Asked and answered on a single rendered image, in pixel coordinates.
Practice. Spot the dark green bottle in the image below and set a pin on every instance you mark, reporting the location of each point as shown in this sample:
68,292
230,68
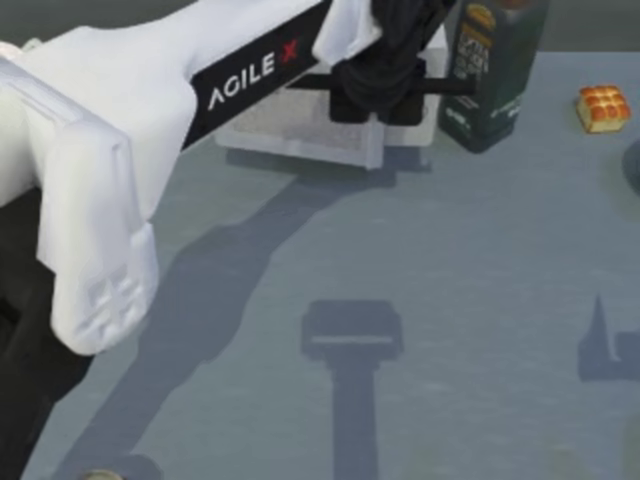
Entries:
492,70

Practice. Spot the dark grey plate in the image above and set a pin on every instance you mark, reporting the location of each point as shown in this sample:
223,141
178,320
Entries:
633,167

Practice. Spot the white rectangular container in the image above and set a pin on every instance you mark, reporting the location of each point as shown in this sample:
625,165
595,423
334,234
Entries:
300,132

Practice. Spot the golden bread loaf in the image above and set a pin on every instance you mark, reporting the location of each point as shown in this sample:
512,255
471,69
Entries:
602,107

